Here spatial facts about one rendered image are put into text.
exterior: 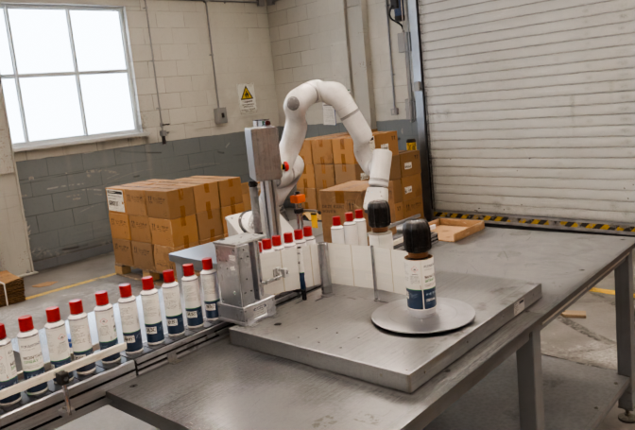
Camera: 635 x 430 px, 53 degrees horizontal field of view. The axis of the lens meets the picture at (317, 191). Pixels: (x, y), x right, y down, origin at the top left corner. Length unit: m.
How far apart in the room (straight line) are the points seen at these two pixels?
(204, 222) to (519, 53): 3.48
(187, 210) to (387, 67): 3.31
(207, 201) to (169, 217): 0.41
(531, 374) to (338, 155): 4.33
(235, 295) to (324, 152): 4.43
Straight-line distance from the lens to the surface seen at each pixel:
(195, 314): 2.07
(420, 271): 1.89
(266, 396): 1.69
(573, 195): 6.63
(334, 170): 6.31
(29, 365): 1.82
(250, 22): 9.19
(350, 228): 2.59
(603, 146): 6.45
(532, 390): 2.22
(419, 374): 1.65
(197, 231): 5.80
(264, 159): 2.27
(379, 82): 7.95
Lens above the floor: 1.56
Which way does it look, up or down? 8 degrees down
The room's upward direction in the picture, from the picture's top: 6 degrees counter-clockwise
